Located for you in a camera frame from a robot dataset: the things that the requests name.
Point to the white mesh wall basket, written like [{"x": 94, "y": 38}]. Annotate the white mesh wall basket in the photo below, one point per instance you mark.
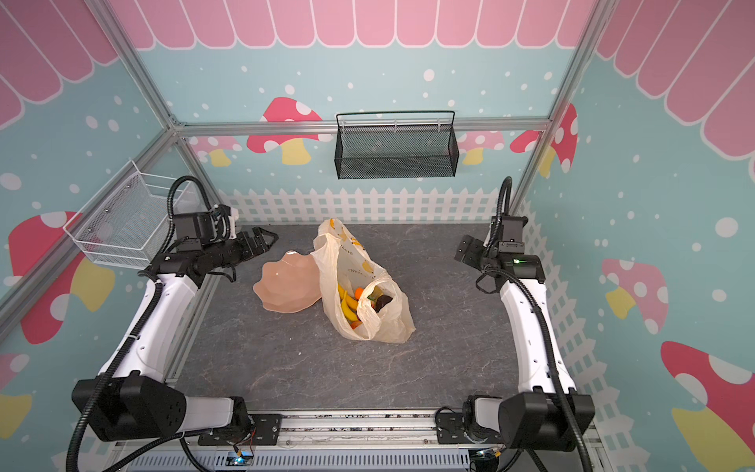
[{"x": 126, "y": 222}]

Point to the black mesh wall basket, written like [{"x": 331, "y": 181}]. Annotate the black mesh wall basket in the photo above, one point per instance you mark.
[{"x": 396, "y": 145}]

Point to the aluminium front rail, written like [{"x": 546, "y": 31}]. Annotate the aluminium front rail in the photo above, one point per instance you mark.
[{"x": 334, "y": 439}]

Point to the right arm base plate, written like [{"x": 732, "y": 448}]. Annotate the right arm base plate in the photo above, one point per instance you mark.
[{"x": 450, "y": 429}]

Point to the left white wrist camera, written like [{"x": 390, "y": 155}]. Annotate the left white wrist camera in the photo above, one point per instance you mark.
[{"x": 225, "y": 218}]

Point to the long yellow banana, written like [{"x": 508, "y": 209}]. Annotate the long yellow banana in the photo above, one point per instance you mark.
[{"x": 348, "y": 306}]

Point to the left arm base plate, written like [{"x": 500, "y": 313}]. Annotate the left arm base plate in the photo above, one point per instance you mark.
[{"x": 251, "y": 430}]

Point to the banana print plastic bag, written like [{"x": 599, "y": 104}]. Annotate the banana print plastic bag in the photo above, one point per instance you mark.
[{"x": 342, "y": 260}]

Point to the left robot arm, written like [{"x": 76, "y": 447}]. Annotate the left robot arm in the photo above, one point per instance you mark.
[{"x": 129, "y": 399}]

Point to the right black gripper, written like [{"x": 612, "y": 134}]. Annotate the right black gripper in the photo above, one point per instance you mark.
[{"x": 466, "y": 251}]

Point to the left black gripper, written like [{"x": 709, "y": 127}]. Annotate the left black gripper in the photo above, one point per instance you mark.
[{"x": 249, "y": 250}]

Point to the pink wavy fruit plate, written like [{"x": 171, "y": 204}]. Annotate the pink wavy fruit plate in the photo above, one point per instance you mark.
[{"x": 289, "y": 285}]

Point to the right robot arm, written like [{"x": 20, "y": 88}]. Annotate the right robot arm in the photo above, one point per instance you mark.
[{"x": 547, "y": 413}]

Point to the dark brown avocado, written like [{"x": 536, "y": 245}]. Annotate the dark brown avocado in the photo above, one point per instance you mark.
[{"x": 382, "y": 302}]

